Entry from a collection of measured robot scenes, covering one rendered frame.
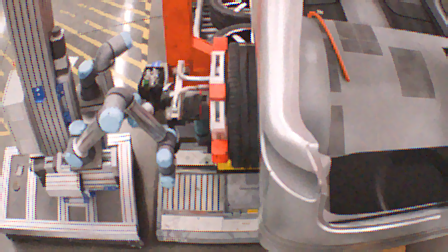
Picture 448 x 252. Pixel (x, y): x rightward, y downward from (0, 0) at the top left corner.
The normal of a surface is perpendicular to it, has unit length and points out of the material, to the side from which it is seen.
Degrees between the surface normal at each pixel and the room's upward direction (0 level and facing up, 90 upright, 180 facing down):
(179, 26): 90
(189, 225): 0
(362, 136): 19
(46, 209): 0
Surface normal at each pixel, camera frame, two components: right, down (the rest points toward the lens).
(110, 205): -0.04, -0.68
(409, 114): -0.04, -0.36
